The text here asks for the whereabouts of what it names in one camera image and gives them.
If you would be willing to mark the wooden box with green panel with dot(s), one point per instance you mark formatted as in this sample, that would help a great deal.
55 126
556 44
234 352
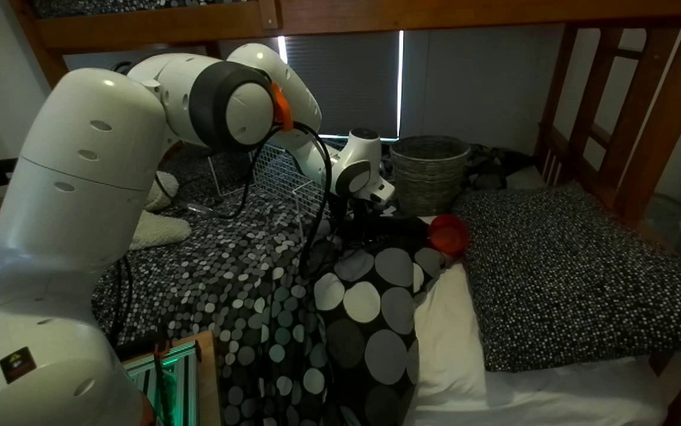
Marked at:
205 369

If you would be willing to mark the white bedsheet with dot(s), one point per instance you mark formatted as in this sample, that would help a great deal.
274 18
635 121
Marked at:
449 338

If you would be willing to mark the black blanket with small dots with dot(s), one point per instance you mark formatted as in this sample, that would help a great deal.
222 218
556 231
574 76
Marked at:
212 268

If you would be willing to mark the black duvet with large dots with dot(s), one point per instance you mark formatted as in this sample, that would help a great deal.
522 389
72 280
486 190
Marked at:
379 356

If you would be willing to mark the wooden bunk ladder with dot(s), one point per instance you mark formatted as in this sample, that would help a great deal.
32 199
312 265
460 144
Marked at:
585 103

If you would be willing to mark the woven wicker basket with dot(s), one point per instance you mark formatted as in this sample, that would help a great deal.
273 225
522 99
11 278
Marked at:
426 179

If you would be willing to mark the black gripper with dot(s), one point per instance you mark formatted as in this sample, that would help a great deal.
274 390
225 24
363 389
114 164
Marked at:
372 220

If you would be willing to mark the red plush object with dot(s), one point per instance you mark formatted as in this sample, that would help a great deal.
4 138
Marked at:
448 234

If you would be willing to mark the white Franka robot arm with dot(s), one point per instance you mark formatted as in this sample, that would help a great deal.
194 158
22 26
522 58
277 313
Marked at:
81 156

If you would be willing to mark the grey window blind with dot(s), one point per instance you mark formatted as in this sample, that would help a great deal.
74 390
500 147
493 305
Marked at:
482 78
354 78

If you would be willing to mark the black speckled pillow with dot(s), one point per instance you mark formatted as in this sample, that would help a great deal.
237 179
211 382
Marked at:
577 276

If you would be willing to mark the wooden bunk bed frame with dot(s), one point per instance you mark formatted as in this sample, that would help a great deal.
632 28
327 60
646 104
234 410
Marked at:
435 14

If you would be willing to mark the white cloth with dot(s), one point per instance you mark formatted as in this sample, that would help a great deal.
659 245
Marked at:
155 231

